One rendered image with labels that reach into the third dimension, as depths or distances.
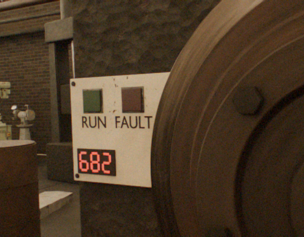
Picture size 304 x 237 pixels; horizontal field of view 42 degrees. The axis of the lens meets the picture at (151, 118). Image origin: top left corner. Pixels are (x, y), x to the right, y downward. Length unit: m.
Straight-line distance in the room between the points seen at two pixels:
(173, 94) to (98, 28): 0.29
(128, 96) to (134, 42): 0.09
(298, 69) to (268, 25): 0.09
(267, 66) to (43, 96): 8.90
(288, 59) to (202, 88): 0.12
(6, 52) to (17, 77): 0.70
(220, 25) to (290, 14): 0.08
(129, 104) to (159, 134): 0.18
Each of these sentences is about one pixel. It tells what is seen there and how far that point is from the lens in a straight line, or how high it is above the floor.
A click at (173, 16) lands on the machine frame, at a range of 0.64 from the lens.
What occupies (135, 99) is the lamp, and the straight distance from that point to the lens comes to 0.63.
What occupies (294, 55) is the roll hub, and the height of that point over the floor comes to 1.23.
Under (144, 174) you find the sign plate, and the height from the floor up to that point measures 1.08.
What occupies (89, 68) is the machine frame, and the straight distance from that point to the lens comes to 0.72.
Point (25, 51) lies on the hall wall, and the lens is 9.59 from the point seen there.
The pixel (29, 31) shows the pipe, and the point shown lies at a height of 2.69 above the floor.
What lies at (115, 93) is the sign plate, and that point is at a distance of 0.66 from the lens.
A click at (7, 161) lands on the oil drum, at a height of 0.78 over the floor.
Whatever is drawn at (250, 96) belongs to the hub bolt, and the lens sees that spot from 0.33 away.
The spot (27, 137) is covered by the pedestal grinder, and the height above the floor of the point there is 0.42.
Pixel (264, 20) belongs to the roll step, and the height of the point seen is 1.27.
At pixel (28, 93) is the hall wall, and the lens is 9.50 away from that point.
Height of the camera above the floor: 1.20
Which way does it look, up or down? 3 degrees down
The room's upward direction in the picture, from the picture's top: 2 degrees counter-clockwise
